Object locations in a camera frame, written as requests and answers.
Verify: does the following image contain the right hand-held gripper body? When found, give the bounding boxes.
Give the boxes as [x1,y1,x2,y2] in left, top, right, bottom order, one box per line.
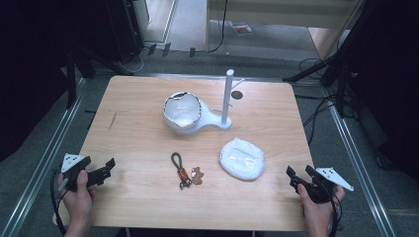
[295,166,356,204]

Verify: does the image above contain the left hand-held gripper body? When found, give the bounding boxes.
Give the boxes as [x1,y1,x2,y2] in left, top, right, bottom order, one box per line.
[60,152,100,193]

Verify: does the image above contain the person's right hand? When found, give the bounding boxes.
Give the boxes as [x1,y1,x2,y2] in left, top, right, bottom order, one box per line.
[297,183,346,237]

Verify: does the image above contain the person's left hand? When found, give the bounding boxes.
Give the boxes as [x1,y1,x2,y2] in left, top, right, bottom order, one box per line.
[56,169,96,233]

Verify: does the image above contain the black metal stand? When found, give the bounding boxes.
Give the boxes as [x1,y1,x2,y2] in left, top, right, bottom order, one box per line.
[64,45,97,111]

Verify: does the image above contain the brown bear charm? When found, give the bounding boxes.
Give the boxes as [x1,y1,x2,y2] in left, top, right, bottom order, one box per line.
[191,166,206,186]

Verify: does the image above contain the white bowl with dark rim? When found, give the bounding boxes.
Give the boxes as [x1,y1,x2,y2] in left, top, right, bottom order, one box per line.
[162,91,203,130]

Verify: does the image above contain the white stand with pole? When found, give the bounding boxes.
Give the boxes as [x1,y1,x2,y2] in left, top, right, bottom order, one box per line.
[163,68,246,135]

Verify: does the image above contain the black tripod stand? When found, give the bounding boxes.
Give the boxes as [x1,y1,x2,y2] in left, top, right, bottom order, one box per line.
[282,48,352,118]

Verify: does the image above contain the black cabinet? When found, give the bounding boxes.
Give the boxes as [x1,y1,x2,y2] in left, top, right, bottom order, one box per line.
[104,0,145,63]

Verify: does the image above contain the red and white booklet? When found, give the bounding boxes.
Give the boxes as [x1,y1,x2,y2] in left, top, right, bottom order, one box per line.
[229,21,254,37]

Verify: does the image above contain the metal floor rail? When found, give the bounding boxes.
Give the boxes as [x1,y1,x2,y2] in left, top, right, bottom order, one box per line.
[0,78,87,237]
[324,97,400,237]

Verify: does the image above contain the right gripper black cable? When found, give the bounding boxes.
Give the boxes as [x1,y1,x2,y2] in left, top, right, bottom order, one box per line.
[326,189,344,237]

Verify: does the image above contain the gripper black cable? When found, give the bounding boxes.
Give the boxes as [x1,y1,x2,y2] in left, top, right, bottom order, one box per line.
[326,189,344,237]
[49,168,68,237]

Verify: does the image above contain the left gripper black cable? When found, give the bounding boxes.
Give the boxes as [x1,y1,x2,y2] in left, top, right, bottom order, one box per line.
[49,168,68,237]

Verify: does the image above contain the black floor cable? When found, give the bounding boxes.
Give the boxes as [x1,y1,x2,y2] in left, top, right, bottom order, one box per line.
[294,57,340,146]

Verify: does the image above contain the green cord keychain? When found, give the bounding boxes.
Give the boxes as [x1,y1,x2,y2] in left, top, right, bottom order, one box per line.
[170,151,193,191]

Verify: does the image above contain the white floor cable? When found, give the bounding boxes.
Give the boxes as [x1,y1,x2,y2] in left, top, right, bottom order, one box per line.
[117,45,150,75]

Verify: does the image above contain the black hanging cable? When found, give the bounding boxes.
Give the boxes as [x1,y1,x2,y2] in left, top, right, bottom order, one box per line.
[209,0,229,54]

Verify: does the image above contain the light wooden frame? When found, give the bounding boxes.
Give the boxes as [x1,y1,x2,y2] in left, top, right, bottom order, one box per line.
[205,0,365,61]

